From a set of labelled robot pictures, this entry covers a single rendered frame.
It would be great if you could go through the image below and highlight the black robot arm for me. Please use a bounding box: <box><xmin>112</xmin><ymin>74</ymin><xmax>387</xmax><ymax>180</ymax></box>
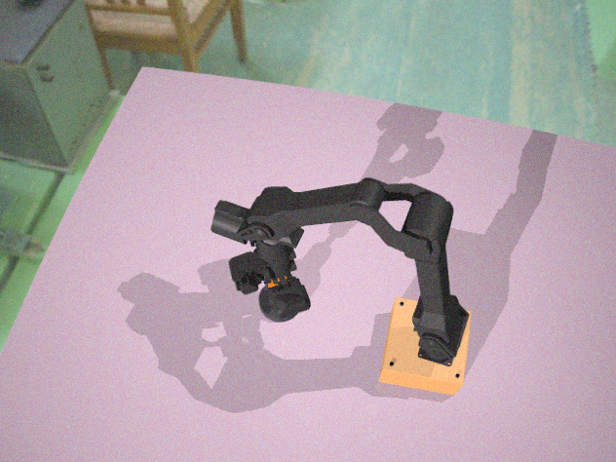
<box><xmin>211</xmin><ymin>177</ymin><xmax>470</xmax><ymax>366</ymax></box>

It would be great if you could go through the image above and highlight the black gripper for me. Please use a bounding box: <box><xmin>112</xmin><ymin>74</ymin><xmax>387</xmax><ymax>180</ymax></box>
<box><xmin>250</xmin><ymin>240</ymin><xmax>311</xmax><ymax>319</ymax></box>

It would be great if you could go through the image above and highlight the grey round pedestal with silver shaft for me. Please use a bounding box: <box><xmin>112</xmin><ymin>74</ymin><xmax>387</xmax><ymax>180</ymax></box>
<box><xmin>258</xmin><ymin>285</ymin><xmax>297</xmax><ymax>322</ymax></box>

